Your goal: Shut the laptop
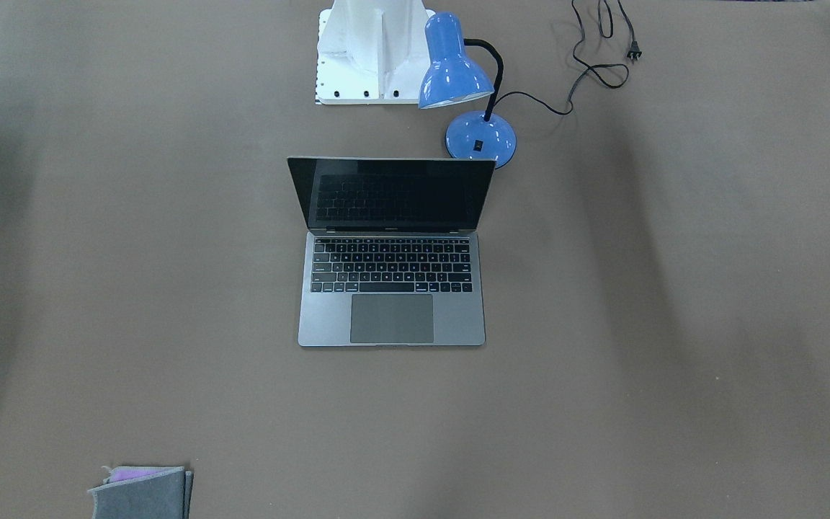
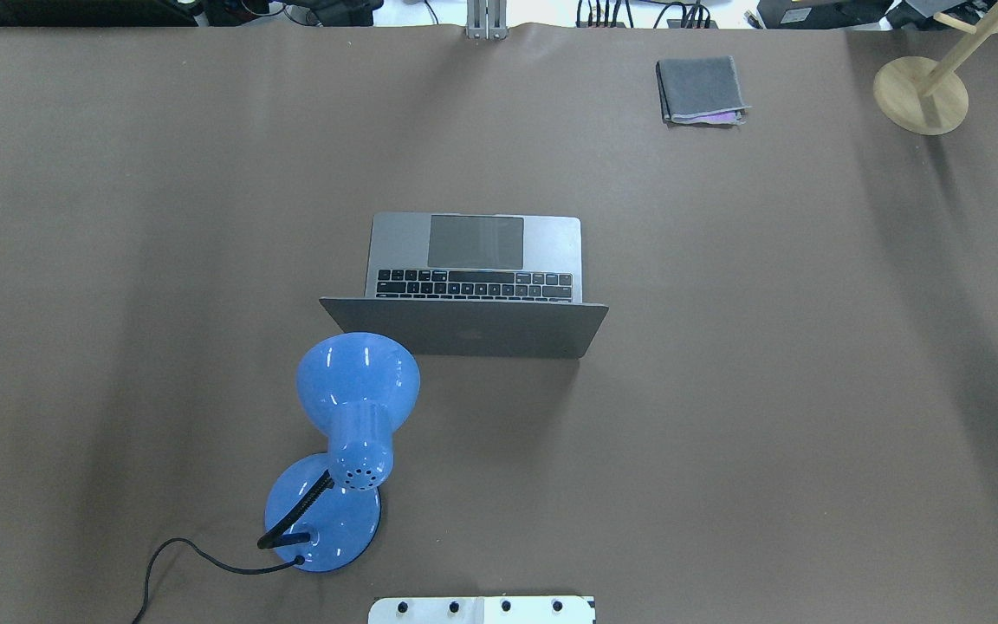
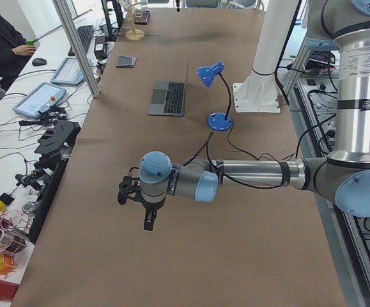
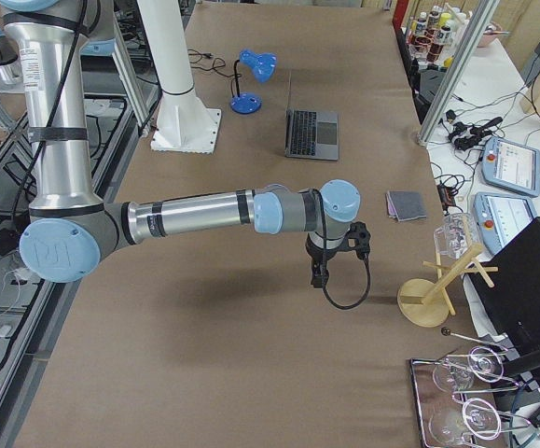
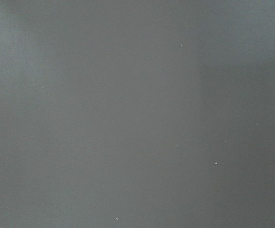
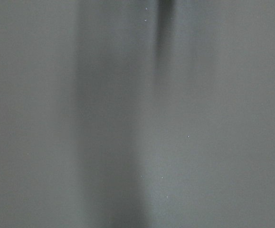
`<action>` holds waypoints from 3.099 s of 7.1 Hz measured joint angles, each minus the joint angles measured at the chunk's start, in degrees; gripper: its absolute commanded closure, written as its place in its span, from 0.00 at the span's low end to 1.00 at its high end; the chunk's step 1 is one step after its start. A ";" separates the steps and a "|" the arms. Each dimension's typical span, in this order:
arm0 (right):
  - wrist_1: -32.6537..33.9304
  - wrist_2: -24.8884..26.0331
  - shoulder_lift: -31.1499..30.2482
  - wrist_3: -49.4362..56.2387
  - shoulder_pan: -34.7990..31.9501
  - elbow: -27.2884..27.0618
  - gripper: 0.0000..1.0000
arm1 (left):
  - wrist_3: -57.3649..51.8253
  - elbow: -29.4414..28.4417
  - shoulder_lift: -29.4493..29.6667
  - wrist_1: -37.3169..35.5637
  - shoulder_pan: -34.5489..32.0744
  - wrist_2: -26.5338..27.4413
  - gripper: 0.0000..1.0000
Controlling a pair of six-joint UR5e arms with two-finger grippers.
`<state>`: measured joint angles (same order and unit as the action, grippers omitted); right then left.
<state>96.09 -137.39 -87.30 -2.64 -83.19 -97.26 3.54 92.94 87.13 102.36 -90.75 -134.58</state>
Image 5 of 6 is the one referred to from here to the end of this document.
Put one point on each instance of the silver grey laptop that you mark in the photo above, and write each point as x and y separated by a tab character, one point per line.
137	113

